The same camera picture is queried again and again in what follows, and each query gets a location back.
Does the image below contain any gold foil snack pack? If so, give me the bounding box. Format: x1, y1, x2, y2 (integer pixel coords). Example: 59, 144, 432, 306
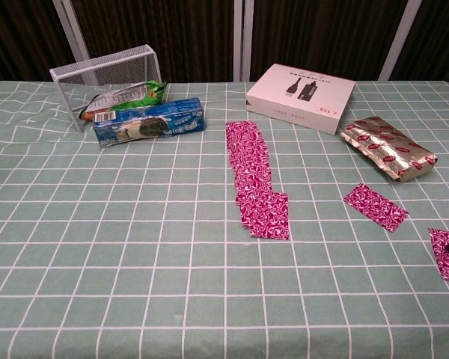
339, 115, 439, 183

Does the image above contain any dark ribbed partition panel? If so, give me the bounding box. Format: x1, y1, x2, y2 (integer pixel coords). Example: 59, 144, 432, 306
249, 0, 412, 82
0, 0, 74, 82
391, 0, 449, 82
70, 0, 236, 83

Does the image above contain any white pink product box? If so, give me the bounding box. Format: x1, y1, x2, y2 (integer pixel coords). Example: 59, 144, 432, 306
245, 63, 356, 136

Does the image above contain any green checked tablecloth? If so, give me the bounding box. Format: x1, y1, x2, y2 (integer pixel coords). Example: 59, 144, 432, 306
0, 79, 449, 359

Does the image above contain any blue cookie box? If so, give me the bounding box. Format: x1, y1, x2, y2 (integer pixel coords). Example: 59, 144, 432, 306
92, 97, 206, 148

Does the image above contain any green snack bag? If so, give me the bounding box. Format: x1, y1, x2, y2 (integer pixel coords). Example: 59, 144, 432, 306
78, 80, 168, 121

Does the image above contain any white metal mesh basket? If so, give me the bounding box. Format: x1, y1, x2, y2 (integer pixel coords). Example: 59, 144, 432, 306
49, 43, 162, 134

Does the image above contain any white partition frame post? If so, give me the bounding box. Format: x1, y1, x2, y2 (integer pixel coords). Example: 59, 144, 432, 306
377, 0, 423, 82
233, 0, 254, 82
52, 0, 91, 63

